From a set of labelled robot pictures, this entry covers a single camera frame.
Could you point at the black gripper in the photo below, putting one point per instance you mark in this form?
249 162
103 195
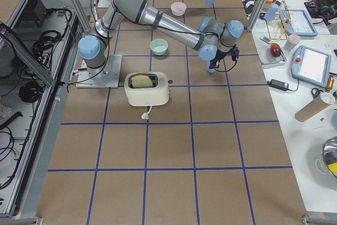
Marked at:
219 56

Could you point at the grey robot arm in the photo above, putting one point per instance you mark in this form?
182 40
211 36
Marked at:
213 41

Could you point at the pink bowl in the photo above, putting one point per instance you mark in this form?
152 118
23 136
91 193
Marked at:
178 8

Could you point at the silver metal tray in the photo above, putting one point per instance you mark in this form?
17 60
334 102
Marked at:
267 60

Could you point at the small remote control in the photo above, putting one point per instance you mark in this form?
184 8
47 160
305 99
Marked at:
266 39

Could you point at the mint green bowl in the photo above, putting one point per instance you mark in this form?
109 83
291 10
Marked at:
159 46

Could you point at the red yellow mango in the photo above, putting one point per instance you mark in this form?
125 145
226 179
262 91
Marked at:
275 50

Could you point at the black power adapter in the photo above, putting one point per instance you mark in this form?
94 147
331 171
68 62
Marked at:
278 85

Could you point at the cream white toaster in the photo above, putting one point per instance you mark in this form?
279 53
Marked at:
148 96

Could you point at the bread slice in toaster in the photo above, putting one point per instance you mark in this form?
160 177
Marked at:
141 80

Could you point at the pink cup on table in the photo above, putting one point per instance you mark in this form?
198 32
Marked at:
291 42

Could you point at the blue teach pendant far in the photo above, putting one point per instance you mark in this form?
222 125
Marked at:
297 22

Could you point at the blue teach pendant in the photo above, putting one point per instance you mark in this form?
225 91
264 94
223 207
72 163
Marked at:
311 66
297 22

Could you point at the blue teach pendant near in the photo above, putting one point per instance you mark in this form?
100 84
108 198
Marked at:
311 66

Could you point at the cardboard tube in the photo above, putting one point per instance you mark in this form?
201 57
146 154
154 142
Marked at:
317 105

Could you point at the metal mixing bowl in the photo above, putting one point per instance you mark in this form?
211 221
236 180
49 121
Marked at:
326 163

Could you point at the gold wire rack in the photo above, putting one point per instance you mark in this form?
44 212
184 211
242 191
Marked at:
278 21

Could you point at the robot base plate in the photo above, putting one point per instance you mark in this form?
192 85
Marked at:
99 79

